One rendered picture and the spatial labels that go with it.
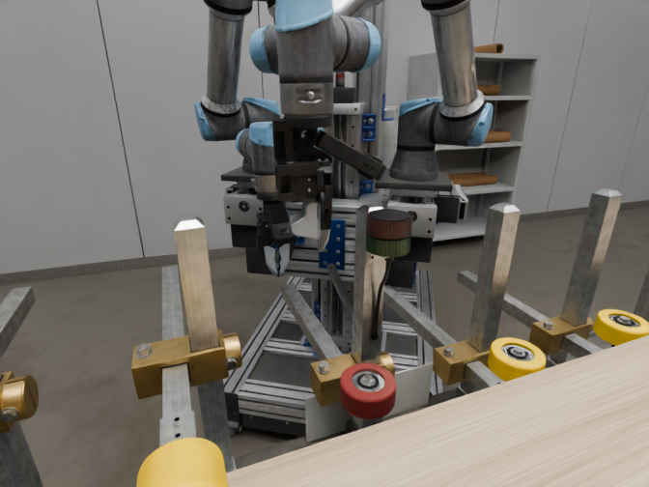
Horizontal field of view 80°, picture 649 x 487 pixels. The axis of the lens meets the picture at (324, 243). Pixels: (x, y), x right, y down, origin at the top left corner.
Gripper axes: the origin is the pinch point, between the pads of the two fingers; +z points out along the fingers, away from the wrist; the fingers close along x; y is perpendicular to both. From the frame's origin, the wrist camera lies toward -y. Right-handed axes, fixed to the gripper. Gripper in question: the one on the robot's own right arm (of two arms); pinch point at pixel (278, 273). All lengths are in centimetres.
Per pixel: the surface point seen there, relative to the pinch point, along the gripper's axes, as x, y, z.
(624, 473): -27, -66, -1
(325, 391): -0.6, -39.6, 3.1
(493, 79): -233, 230, -51
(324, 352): -2.9, -31.4, 1.9
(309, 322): -2.5, -21.3, 1.7
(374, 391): -5.3, -47.6, -2.4
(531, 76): -237, 189, -51
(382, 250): -7.7, -44.0, -21.4
